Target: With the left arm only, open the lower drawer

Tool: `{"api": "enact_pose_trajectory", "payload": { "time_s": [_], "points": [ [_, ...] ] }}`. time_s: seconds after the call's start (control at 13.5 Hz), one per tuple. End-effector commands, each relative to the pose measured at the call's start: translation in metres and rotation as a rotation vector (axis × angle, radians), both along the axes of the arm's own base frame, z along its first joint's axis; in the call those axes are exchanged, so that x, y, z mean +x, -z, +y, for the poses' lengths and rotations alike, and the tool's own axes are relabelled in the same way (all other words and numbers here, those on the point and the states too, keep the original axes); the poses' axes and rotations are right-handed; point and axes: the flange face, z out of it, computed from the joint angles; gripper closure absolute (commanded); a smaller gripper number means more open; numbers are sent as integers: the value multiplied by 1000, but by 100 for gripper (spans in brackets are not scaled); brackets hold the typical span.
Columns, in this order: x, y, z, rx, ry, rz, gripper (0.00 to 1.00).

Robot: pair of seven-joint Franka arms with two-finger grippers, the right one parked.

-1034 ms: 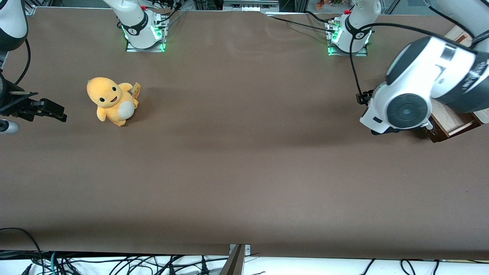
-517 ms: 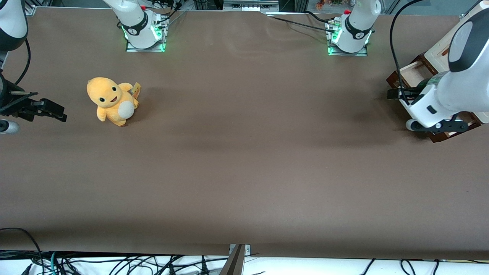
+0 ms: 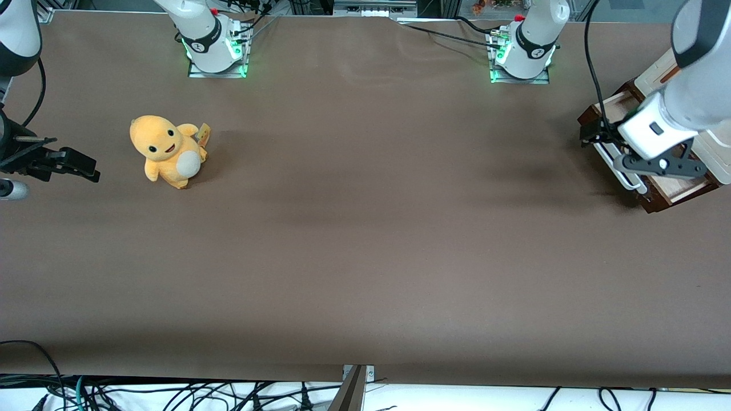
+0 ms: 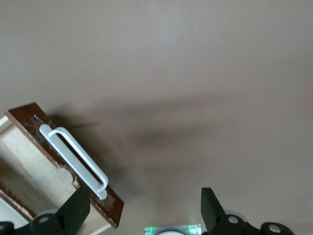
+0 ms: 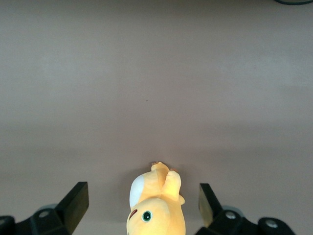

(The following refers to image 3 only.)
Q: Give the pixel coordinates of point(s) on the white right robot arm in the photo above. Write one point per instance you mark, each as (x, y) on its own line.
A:
(203, 28)

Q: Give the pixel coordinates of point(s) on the yellow plush toy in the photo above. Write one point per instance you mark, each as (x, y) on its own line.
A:
(165, 151)

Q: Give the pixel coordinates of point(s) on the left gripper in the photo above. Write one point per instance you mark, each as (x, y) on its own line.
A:
(595, 132)

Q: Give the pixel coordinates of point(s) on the dark brown wooden drawer cabinet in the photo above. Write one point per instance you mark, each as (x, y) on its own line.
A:
(711, 188)

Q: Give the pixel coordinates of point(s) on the yellow plush toy tag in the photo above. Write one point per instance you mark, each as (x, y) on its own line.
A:
(204, 133)

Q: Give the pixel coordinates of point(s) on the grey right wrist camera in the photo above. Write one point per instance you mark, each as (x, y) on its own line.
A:
(12, 190)

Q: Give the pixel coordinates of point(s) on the small metal bracket plate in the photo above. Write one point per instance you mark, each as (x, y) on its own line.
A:
(370, 372)

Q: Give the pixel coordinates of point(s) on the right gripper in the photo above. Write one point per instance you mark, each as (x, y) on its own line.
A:
(23, 157)

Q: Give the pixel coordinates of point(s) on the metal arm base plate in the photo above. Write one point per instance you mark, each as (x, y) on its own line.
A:
(539, 80)
(200, 73)

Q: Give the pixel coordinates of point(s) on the grey metal post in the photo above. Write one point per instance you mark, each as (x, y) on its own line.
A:
(349, 394)

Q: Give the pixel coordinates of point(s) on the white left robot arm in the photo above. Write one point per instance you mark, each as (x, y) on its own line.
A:
(705, 85)

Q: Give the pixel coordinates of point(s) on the grey equipment box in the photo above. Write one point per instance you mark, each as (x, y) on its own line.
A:
(374, 8)

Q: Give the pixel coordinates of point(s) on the brown table cover sheet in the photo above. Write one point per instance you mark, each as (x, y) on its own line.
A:
(365, 228)

